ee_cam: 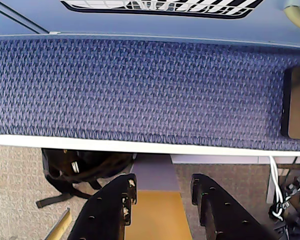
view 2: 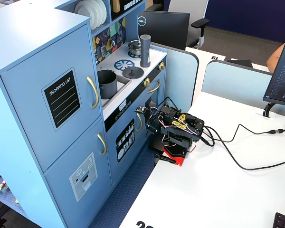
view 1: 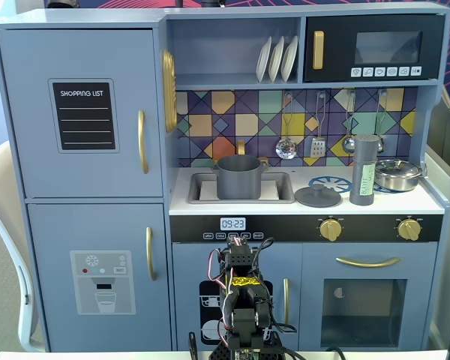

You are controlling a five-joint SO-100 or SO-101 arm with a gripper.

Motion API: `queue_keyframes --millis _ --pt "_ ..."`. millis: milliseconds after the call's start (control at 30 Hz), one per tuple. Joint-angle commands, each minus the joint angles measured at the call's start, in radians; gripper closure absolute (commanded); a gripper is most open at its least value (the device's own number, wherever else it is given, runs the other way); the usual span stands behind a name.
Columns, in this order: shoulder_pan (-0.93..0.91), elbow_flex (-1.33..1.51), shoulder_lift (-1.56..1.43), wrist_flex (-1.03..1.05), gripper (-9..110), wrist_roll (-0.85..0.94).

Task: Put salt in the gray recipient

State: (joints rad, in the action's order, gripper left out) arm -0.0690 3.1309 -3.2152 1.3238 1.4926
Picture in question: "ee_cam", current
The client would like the wooden strip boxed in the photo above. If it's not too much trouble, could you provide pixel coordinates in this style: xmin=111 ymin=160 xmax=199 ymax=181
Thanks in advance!
xmin=44 ymin=207 xmax=72 ymax=240

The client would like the gold dishwasher door handle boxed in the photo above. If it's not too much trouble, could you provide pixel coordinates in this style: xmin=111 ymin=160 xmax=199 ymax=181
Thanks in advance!
xmin=282 ymin=6 xmax=300 ymax=29

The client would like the black backpack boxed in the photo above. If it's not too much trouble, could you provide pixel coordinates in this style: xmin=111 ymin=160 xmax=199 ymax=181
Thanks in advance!
xmin=36 ymin=148 xmax=138 ymax=209

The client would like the white cable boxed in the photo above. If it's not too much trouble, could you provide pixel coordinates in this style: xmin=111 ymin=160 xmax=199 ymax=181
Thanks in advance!
xmin=268 ymin=156 xmax=287 ymax=222

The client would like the blue woven mat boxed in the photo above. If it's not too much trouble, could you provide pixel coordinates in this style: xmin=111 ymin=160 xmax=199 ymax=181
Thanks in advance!
xmin=0 ymin=37 xmax=300 ymax=152

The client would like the yellow board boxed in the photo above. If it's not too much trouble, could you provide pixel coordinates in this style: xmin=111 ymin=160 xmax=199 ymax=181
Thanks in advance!
xmin=124 ymin=190 xmax=193 ymax=240

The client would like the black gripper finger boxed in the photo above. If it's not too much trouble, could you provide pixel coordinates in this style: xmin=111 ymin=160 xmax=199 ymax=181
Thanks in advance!
xmin=69 ymin=172 xmax=139 ymax=240
xmin=191 ymin=172 xmax=275 ymax=240

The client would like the black cable bundle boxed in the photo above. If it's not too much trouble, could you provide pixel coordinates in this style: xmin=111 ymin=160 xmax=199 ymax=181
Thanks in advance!
xmin=268 ymin=172 xmax=300 ymax=240

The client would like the grey flat panel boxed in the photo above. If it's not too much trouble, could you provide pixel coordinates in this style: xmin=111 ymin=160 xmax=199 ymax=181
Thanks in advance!
xmin=133 ymin=154 xmax=181 ymax=192

